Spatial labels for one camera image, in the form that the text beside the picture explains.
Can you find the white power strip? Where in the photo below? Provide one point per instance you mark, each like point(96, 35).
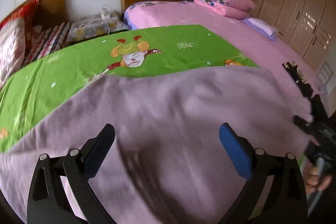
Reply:
point(106, 12)

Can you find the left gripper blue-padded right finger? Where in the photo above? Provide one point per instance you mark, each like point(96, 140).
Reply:
point(274, 191)

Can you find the small purple pillow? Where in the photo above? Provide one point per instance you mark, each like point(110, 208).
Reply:
point(263, 28)

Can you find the left wooden headboard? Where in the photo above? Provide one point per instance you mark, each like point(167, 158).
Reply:
point(50, 13)

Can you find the folded pink floral quilt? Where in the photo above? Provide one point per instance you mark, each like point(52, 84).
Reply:
point(237, 9)

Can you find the lilac fleece pants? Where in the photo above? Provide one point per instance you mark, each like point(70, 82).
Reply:
point(167, 164)

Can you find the pink bed sheet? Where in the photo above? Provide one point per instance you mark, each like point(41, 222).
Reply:
point(262, 51)

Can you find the person's right hand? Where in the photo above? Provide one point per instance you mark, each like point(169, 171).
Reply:
point(312, 182)

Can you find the dark patterned item on bed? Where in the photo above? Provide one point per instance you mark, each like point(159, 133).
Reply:
point(298, 77)

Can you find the pink satin quilt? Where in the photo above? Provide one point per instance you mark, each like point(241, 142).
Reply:
point(12, 48)

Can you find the red plaid bed sheet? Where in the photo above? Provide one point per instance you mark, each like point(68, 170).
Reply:
point(48, 41)

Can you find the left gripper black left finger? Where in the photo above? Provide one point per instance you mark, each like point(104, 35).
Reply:
point(48, 202)

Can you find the green cartoon blanket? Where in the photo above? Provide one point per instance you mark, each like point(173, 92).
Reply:
point(37, 89)

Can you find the red embroidered pillow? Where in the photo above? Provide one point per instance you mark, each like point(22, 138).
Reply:
point(27, 12)

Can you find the beige wooden wardrobe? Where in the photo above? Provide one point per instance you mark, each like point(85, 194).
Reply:
point(307, 26)

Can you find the floral covered nightstand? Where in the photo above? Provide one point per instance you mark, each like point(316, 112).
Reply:
point(94, 26)

